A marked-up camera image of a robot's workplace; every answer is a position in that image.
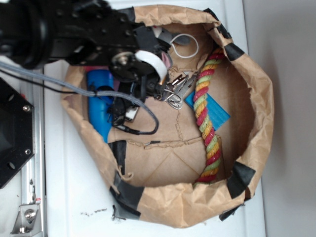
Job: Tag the blue ridged plastic block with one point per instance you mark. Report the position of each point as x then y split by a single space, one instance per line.
217 114

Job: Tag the metal corner bracket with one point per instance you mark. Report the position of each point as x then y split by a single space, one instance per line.
28 221

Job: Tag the silver keys bunch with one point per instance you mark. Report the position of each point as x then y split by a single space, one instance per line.
175 91

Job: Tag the blue plastic toy bottle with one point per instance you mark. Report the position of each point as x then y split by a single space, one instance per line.
99 117

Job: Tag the brown paper bag bin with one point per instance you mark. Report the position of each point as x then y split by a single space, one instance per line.
179 176

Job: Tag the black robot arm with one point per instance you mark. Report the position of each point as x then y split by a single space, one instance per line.
84 33

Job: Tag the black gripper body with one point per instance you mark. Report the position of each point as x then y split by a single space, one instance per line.
145 69

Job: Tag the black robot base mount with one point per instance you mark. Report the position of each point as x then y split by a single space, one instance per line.
16 132

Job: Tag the aluminium extrusion rail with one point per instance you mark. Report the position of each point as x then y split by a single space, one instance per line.
33 172

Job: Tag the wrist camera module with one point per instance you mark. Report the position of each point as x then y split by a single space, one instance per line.
122 110

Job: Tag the grey plush donkey toy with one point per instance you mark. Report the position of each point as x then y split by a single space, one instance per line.
174 39

